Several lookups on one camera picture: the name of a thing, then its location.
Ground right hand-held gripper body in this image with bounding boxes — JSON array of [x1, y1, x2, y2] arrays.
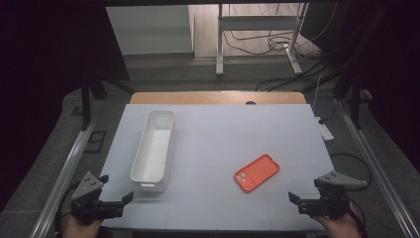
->
[[296, 170, 368, 220]]

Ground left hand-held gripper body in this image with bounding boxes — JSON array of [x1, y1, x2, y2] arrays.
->
[[69, 171, 125, 224]]

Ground orange phone case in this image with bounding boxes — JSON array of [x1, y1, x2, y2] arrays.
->
[[233, 153, 281, 193]]

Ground person's right hand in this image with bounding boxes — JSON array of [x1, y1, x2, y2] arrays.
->
[[312, 201, 363, 238]]

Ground person's left hand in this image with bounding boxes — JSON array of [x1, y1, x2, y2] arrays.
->
[[62, 214, 104, 238]]

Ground white power strip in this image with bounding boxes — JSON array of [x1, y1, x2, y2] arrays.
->
[[315, 116, 335, 143]]

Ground white plastic storage bin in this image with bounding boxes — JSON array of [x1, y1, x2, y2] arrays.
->
[[129, 109, 176, 193]]

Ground black metal stand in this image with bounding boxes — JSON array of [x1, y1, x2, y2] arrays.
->
[[80, 77, 135, 132], [331, 70, 373, 130]]

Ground white table mat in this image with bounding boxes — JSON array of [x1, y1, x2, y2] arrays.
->
[[98, 103, 337, 231]]

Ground black curtain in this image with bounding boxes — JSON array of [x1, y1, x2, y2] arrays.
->
[[0, 0, 131, 212], [301, 0, 420, 173]]

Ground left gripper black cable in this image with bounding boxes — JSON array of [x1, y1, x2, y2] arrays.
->
[[53, 179, 82, 234]]

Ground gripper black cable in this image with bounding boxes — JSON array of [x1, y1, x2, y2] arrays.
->
[[348, 197, 368, 238], [53, 179, 82, 234]]

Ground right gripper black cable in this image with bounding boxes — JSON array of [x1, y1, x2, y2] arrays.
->
[[348, 197, 368, 238]]

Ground aluminium floor rail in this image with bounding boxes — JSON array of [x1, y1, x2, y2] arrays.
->
[[336, 98, 420, 238], [29, 120, 97, 238]]

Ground looped black floor cable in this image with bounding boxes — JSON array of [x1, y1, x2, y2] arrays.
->
[[328, 152, 373, 192]]

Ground tangled black floor cables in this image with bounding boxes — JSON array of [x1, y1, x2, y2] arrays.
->
[[222, 3, 340, 61]]

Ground white wall panel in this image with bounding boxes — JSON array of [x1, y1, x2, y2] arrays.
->
[[106, 4, 194, 56]]

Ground white metal desk frame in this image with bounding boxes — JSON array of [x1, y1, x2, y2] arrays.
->
[[215, 3, 310, 77]]

